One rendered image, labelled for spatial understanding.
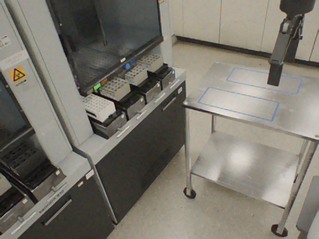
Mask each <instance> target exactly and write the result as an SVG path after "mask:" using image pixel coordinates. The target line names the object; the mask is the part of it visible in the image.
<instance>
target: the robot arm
mask: <svg viewBox="0 0 319 239"><path fill-rule="evenodd" d="M315 2H316V0H280V5H279V9H280V11H282V12H284V13H286V15H287V16H286V18H284V19H283V21H282V23H281V25H280V29H279V33H278V36H277V39H276V43H275V46H274V48H273V53H272V56H271V59H270V60H268V63H269V64H270V65H271V66H270V70H269V75H268V80H267V84H268V85H272V86H276V87H278V86H279V82H280V78H281V74H282V71H283V67H284V63H283V62H286V63H294V60H295V56H296V52H297V49H298V44H299V42H300V41H299V40H302V37H303V36H301V34H302V29H303V24H304V17H305V14H307V13H309V12H311V11H312V10H313V9H314V6H315ZM307 239H319V206H318V210H317V213H316V214H315V215H314V217H313V218H312V224H311V227H310V229H309V232H308V236H307Z"/></svg>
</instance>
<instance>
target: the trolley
mask: <svg viewBox="0 0 319 239"><path fill-rule="evenodd" d="M268 75H269V70H267V69H261V68H255V67H249V66H246V65H237V64H231V63H225V62H222V61H215V62H214V63H213V64H212V66H211V67H210V68H209V70H208V71H207V72H206V73H205V74H204V76H203V77H202V78H201V79H200V81H199V82H198V84H197V85H196V86H195V87H194V89H193V90H192V91H191V93H190V94H189V95H188V96H187V97H186V99H185V100H184V102H183V103H182V109H183V129H184V139H185V158H186V177H187V187H186V188H185V189H184V190H183V193H184V194H185V195H186V196H187V197H188V198H190V199H194V198H195V197H196V195H197V193H196V192H195V191H194V190H193V187H192V184H191V174H193V175H196V176H199V177H201V178H204V179H206V180H209V181H210V182H214V183H216V184H219V185H222V186H224V187H227V188H230V189H233V190H234V191H238V192H240V193H242V194H245V195H248V196H251V197H253V198H256V199H258V200H260V201H264V202H266V203H269V204H272V205H274V206H276V207H279V208H281V209H285V210H284V213H283V215H282V217H281V220H280V222H279V224H273V225H272V227H271V231H272V232H273V234H275V235H277V236H280V237H286V236H287V235H288V230H287V228H285V227H284V226H285V223H286V221H287V218H288V216H289V214H290V211H291V209H292V207H293V203H294V202H295V199H296V197H297V194H298V192H299V189H300V187H301V185H302V182H303V180H304V178H305V174H306V172H307V170H308V168H309V166H310V163H311V161H312V158H313V156H314V153H315V152H316V149H317V147H318V143H319V78H316V77H310V76H304V75H295V74H291V73H285V72H282V74H281V78H280V82H279V86H278V87H276V86H272V85H268V84H267V80H268ZM189 109H192V110H196V111H198V112H202V113H208V114H211V115H212V121H211V135H210V137H209V140H208V141H207V143H206V144H205V146H204V147H203V150H202V152H201V153H200V154H199V157H198V159H197V160H196V162H195V163H194V165H193V166H192V169H191V153H190V123H189ZM216 116H218V117H221V118H226V119H229V120H233V121H237V122H241V123H244V124H249V125H252V126H257V127H260V128H263V129H267V130H272V131H276V132H278V133H283V134H286V135H290V136H294V137H298V138H302V139H304V142H303V144H302V147H301V149H300V152H299V154H294V153H290V152H287V151H284V150H281V149H277V148H275V147H270V146H266V145H263V144H261V143H257V142H253V141H249V140H246V139H243V138H239V137H236V136H233V135H228V134H225V133H221V132H219V131H216V130H215V125H216ZM309 141H311V143H310V146H309V148H308V150H307V153H306V155H305V158H304V161H303V164H302V166H301V168H300V171H299V173H297V172H298V168H299V166H300V163H301V161H302V158H303V156H304V152H305V149H306V147H307V145H308V142H309ZM293 183H295V184H294V186H293V189H292V185H293ZM291 191H292V193H291Z"/></svg>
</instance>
